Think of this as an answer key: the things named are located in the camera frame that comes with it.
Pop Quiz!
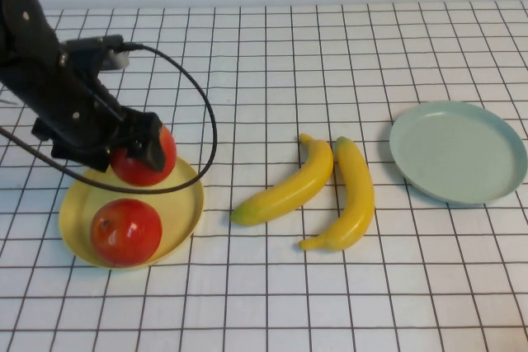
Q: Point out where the red apple without stem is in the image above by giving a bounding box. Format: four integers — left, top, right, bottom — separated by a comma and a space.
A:
110, 123, 178, 187

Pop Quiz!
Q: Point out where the white black-grid tablecloth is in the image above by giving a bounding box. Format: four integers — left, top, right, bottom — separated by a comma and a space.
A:
0, 0, 528, 352

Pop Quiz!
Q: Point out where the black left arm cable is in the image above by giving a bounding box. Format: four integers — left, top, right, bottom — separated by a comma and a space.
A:
0, 41, 219, 195

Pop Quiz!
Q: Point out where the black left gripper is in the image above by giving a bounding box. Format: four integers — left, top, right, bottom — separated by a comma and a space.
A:
7, 45, 167, 173

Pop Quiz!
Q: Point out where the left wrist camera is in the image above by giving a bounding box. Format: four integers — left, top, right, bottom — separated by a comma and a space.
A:
65, 34, 132, 71

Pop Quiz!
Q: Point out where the yellow round plate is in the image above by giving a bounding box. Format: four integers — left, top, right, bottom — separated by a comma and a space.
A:
59, 157, 206, 271

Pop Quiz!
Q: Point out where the yellow banana with long stem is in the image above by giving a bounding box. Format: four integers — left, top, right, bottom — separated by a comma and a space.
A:
298, 136, 375, 252

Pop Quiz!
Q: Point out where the pale green round plate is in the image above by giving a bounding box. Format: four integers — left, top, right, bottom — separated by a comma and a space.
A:
389, 100, 527, 208

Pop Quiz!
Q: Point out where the yellow banana with green tip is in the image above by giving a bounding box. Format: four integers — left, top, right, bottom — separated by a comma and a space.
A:
229, 133, 334, 228

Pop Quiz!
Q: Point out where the red apple with stem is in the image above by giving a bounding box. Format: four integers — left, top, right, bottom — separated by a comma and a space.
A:
90, 198, 163, 269

